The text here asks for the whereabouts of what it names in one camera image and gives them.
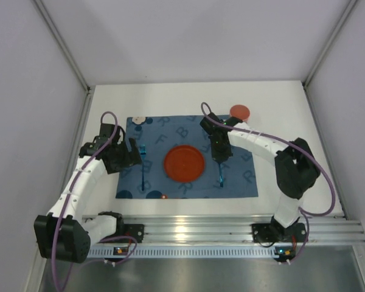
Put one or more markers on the blue fork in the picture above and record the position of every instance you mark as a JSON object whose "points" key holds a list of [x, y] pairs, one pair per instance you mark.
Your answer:
{"points": [[143, 153]]}

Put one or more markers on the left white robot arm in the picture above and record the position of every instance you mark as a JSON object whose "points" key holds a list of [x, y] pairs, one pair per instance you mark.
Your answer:
{"points": [[60, 233]]}

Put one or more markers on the aluminium mounting rail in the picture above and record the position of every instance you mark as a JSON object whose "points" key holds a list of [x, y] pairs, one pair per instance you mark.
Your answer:
{"points": [[190, 229]]}

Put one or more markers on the blue spoon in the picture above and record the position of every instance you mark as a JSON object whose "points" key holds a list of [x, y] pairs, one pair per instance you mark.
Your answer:
{"points": [[221, 179]]}

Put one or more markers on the pink plastic cup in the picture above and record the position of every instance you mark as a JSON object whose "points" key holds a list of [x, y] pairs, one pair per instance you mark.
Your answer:
{"points": [[241, 112]]}

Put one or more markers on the red round plate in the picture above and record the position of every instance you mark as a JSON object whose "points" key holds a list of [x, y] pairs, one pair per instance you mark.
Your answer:
{"points": [[184, 163]]}

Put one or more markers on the blue letter-print placemat cloth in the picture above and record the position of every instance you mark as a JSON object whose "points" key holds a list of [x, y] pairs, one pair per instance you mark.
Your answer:
{"points": [[159, 135]]}

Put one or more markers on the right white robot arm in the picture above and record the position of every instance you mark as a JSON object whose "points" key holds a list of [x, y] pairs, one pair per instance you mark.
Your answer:
{"points": [[295, 173]]}

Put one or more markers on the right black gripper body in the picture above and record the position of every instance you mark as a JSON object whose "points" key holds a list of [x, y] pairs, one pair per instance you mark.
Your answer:
{"points": [[220, 155]]}

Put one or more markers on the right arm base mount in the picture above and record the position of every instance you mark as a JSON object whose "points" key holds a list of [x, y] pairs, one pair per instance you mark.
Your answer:
{"points": [[271, 233]]}

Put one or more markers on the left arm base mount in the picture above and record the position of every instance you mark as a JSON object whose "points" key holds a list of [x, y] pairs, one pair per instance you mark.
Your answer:
{"points": [[134, 230]]}

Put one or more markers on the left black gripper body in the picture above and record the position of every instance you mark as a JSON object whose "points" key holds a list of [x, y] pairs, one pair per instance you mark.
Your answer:
{"points": [[129, 156]]}

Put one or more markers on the perforated cable tray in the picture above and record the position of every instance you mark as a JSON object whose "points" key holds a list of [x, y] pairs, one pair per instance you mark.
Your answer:
{"points": [[189, 252]]}

